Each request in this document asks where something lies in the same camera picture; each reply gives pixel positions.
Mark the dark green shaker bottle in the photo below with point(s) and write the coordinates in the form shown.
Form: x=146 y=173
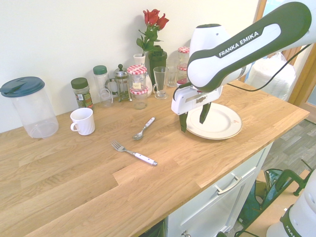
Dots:
x=158 y=59

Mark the wooden door frame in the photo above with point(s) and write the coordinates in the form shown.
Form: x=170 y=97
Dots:
x=303 y=81

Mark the white plastic bag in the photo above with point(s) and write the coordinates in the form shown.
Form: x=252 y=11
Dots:
x=271 y=71

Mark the clear pitcher with teal lid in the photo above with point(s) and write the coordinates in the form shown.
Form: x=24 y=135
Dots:
x=34 y=111

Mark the green clamp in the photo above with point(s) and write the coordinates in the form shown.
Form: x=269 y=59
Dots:
x=293 y=175

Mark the white plate with gold rim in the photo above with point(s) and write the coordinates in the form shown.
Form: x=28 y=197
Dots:
x=222 y=123

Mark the coffee jar with green lid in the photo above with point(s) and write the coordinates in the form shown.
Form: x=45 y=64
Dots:
x=82 y=97

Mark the metal cabinet knob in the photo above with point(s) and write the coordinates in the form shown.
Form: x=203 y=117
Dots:
x=185 y=233

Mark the ribbed glass tumbler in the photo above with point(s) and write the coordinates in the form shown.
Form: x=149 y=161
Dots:
x=172 y=77

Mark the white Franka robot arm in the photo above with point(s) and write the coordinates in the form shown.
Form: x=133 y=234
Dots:
x=247 y=37

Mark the white ribbed mug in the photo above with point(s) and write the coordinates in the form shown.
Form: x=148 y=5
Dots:
x=85 y=123

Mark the small jar with gingham lid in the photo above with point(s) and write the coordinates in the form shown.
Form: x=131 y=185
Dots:
x=139 y=100
x=182 y=67

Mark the clear bottle with green lid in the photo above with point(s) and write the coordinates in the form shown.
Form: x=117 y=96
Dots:
x=101 y=79

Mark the red roses bunch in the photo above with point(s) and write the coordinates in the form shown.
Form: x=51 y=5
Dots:
x=151 y=16

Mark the tall jar with gingham lid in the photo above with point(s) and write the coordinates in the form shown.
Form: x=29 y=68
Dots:
x=184 y=50
x=137 y=70

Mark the glass french press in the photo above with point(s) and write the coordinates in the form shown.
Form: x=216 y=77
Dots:
x=122 y=81

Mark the white ceramic vase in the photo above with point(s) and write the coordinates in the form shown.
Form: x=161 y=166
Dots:
x=139 y=60

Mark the small clear plastic cup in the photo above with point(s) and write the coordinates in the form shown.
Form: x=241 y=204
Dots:
x=106 y=101

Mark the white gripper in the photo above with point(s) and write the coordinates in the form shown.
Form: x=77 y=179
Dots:
x=192 y=101

